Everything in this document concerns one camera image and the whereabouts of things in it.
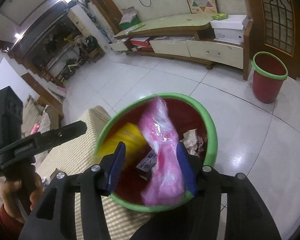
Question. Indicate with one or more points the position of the pink toy wand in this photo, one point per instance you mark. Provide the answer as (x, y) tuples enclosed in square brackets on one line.
[(35, 129)]

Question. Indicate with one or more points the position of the crumpled brown paper in bin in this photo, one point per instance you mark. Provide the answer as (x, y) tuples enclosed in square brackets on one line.
[(194, 143)]

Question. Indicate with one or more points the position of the pink plastic snack bag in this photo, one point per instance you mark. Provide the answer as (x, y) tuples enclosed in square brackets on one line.
[(166, 185)]

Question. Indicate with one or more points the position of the white cardboard box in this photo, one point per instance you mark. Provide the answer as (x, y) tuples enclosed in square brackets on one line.
[(230, 30)]

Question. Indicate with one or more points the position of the green packet on cabinet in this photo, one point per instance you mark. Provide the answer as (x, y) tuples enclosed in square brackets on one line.
[(219, 16)]

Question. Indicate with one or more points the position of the beige striped sofa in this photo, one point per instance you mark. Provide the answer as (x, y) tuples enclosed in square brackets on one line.
[(34, 113)]

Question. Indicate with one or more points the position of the wooden lattice door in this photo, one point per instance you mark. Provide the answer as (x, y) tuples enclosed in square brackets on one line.
[(276, 29)]

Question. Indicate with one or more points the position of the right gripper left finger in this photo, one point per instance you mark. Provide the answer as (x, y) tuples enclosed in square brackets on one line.
[(111, 166)]

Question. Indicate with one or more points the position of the yellow snack box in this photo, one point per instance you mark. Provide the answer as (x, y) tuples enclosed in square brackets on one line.
[(131, 136)]

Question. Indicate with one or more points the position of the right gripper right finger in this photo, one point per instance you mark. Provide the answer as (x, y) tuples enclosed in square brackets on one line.
[(190, 166)]

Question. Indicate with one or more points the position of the red folder in cabinet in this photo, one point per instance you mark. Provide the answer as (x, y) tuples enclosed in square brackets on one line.
[(140, 41)]

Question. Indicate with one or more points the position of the wooden tv cabinet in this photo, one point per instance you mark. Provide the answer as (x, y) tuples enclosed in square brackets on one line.
[(188, 37)]

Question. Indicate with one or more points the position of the green box with papers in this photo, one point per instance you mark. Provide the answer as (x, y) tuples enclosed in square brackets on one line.
[(129, 18)]

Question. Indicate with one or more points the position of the red bin green rim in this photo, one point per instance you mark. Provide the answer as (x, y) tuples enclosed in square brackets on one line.
[(185, 114)]

